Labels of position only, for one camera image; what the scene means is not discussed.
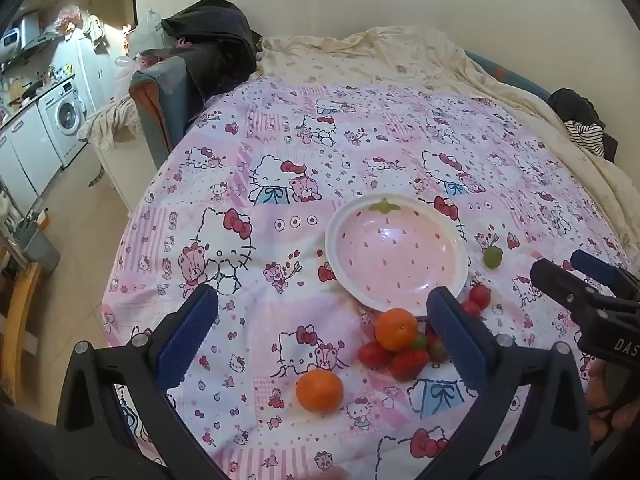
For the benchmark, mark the cream duvet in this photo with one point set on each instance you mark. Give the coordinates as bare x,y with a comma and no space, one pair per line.
400,55

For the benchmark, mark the grey bin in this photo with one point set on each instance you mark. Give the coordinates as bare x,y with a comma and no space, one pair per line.
40,245

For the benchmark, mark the beige towel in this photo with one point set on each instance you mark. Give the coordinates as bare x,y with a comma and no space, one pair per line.
107,122

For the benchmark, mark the pink cartoon printed blanket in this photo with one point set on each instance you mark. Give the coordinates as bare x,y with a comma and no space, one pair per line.
280,240

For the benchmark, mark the dark garment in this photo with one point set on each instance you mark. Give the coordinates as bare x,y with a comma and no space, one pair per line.
575,105

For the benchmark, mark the black jacket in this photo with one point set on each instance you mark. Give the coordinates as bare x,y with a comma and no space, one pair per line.
215,45

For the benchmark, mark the orange mandarin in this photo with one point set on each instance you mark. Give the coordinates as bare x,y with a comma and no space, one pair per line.
320,391
396,329

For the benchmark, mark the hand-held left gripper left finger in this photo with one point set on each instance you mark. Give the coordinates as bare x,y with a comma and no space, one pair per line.
187,340

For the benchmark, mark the white washing machine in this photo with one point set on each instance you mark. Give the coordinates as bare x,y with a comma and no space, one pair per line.
65,115

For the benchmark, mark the wooden chair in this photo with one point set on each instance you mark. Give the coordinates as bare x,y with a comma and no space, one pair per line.
22,320

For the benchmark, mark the small red cherry tomato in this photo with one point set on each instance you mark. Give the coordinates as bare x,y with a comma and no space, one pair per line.
470,307
480,294

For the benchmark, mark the green grape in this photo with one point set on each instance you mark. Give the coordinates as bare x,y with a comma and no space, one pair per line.
492,256
420,342

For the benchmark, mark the person's right hand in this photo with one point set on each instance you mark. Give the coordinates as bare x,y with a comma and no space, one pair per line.
622,400

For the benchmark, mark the white plastic bag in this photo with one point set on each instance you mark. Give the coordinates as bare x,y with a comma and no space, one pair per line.
145,35

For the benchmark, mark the striped garment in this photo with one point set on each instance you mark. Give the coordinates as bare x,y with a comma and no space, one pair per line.
587,137

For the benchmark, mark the white kitchen cabinet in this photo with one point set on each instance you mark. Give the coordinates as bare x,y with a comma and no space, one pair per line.
25,155

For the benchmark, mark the pink strawberry-print plate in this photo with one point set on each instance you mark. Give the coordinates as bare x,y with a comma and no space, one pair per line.
395,260

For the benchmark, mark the tall white cabinet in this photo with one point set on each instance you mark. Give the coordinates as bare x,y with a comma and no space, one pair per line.
87,70

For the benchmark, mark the large red tomato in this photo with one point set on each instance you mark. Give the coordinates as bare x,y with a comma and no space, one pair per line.
375,354
409,364

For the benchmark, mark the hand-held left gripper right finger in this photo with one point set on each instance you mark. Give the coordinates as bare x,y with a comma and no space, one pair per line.
457,340

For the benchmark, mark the blue bed edge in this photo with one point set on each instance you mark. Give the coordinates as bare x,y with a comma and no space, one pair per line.
515,77

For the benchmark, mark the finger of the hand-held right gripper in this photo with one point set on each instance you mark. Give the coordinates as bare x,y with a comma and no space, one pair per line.
597,265
560,280

